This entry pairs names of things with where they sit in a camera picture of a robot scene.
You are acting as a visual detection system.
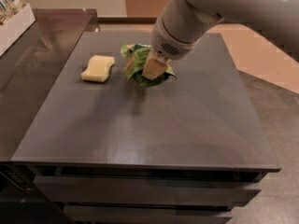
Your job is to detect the dark side counter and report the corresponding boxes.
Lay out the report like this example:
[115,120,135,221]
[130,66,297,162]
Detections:
[0,8,97,162]

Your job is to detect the grey drawer cabinet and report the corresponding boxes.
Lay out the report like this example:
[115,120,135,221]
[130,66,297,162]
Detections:
[13,32,280,224]

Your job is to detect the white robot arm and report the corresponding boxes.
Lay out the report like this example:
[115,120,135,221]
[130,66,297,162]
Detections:
[142,0,299,80]

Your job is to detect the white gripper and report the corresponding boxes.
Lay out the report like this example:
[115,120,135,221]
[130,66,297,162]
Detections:
[142,16,206,80]

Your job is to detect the yellow sponge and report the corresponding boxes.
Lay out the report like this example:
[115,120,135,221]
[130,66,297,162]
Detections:
[80,55,115,83]

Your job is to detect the white box of snacks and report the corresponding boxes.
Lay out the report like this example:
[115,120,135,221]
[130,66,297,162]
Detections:
[0,0,36,56]

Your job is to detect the green rice chip bag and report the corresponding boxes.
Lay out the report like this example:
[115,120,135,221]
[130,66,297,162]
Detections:
[121,44,175,88]

